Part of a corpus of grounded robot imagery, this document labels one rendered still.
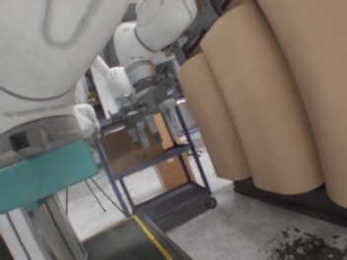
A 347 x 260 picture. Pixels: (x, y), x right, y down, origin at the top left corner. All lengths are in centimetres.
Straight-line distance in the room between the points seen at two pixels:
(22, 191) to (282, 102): 81
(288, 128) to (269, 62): 28
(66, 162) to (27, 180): 6
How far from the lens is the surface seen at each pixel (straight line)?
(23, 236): 49
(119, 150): 118
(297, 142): 80
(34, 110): 32
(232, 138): 109
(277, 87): 76
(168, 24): 45
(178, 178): 191
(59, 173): 28
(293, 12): 64
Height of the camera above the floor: 68
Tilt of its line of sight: 1 degrees down
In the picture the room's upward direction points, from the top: 22 degrees counter-clockwise
